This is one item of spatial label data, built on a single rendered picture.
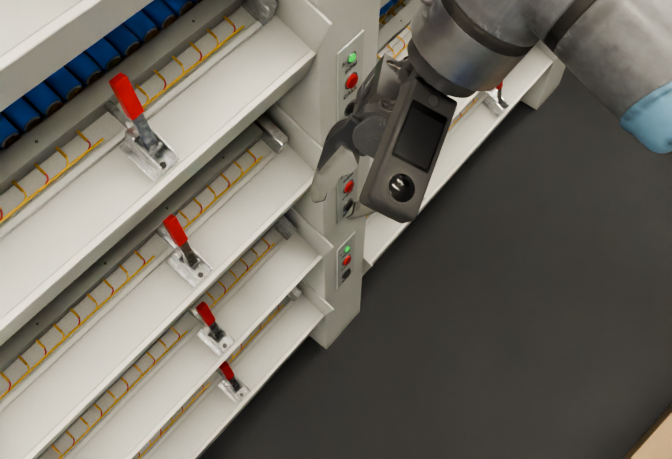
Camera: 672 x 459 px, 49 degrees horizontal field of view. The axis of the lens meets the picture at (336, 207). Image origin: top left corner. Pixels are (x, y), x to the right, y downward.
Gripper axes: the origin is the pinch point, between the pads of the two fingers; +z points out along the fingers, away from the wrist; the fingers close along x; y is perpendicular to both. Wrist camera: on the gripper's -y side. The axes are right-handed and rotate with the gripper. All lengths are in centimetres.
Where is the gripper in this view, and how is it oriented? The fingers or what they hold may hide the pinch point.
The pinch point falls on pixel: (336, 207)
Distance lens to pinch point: 73.9
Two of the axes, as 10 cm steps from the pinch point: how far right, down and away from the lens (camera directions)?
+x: -8.7, -4.3, -2.4
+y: 1.6, -7.1, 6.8
